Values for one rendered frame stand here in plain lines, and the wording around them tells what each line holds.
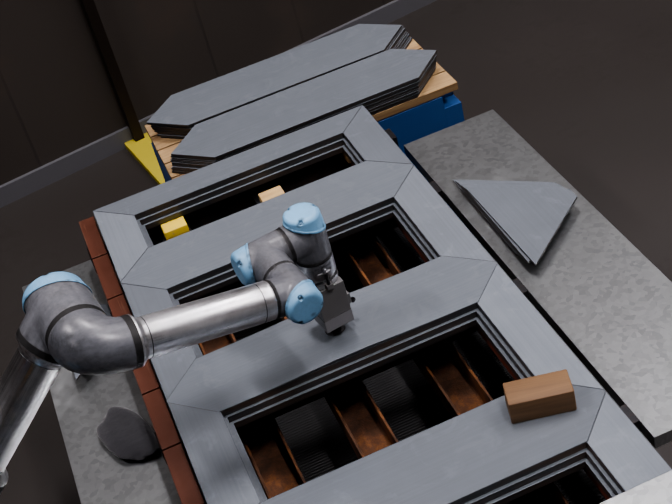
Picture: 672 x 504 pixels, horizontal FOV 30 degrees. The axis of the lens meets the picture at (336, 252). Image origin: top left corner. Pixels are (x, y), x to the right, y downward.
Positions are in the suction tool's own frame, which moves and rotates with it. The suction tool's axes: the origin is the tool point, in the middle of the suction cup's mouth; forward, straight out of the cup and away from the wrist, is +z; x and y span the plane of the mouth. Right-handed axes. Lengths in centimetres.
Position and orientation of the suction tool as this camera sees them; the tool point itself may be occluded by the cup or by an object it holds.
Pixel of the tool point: (336, 333)
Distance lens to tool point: 258.5
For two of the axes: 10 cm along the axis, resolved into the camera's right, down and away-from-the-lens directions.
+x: -8.5, 4.5, -2.7
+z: 2.1, 7.7, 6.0
